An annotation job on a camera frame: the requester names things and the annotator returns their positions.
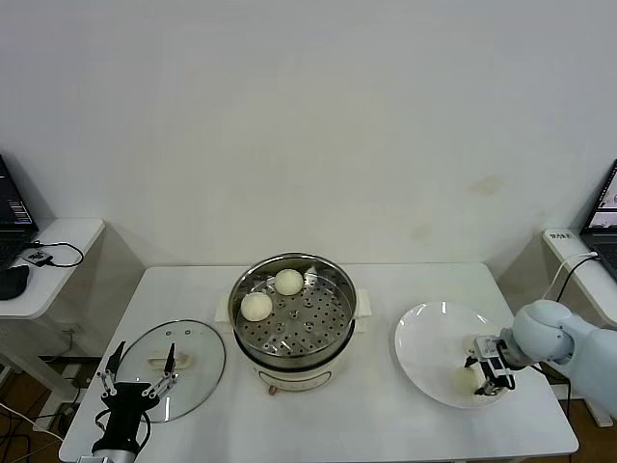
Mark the white side table rounded corner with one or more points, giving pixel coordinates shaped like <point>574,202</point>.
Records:
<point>67,236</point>

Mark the black laptop with light screen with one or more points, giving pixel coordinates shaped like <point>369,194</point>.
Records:
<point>605,231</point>

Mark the white power strip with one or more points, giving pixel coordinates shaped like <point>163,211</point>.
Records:
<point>72,372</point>

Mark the black laptop with dark screen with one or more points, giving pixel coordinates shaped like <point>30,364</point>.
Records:
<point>12,212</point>

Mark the black cat-shaped mouse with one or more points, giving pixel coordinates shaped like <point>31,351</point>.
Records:
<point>12,282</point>

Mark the round glass lid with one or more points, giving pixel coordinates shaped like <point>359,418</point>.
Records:
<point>193,347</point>

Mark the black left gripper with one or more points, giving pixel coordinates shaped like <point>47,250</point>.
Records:
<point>125,405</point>

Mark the white side table with label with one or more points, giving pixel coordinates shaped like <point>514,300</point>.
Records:
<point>593,289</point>

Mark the white printed label sticker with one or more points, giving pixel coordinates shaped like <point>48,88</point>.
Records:
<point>559,236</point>

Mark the small black hub device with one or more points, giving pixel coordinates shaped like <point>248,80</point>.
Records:
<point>38,258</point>

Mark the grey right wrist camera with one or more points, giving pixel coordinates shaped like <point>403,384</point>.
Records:
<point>488,347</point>

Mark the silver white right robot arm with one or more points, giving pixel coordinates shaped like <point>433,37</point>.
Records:
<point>549,333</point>

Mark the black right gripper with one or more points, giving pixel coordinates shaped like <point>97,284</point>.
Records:
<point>500,373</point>

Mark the cream electric cooker base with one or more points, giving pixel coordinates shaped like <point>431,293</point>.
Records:
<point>294,378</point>

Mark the perforated steel steamer pot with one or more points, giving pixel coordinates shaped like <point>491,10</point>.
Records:
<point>299,328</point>

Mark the round white plate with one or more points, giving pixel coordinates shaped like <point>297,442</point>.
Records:
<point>424,347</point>

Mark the white wall socket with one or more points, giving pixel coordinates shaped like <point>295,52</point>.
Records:
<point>67,330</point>

